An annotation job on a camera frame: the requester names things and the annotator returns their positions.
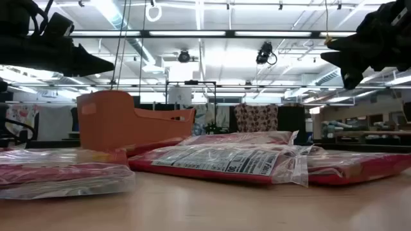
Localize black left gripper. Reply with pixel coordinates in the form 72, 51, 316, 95
0, 33, 116, 77

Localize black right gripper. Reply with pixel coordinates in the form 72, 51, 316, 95
320, 0, 411, 90

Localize red popcorn bag clear wrap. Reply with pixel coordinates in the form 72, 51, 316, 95
178, 130, 300, 147
306, 149, 411, 186
0, 148, 136, 200
128, 143, 314, 188

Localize orange plastic basket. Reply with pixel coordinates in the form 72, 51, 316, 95
76, 90, 196, 151

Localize wooden workbench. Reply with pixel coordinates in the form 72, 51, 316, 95
320, 112, 411, 146

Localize pale floral cloth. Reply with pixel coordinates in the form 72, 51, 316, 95
5, 104, 40, 139

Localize black cabinet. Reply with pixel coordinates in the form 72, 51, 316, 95
277, 105, 306, 144

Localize white cylinder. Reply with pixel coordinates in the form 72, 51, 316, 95
168, 86, 193, 105

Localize overhead light bar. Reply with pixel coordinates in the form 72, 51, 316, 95
27, 30, 357, 40

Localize cream red patterned cloth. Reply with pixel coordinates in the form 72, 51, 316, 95
233, 103, 279, 133

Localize teal patterned cloth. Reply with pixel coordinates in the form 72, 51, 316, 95
191, 104, 231, 135

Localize black hanging cables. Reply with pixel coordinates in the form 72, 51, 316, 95
110, 0, 147, 91

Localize yellow hanging cable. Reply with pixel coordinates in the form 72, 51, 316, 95
323, 0, 335, 46

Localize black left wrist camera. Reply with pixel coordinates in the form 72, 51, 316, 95
42, 12, 74, 37

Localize white hanging ring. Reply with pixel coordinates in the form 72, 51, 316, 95
145, 2, 162, 22

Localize black overhead camera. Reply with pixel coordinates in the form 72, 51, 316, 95
256, 41, 277, 65

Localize black metal stand frame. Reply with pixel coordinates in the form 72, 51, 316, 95
165, 80, 218, 126

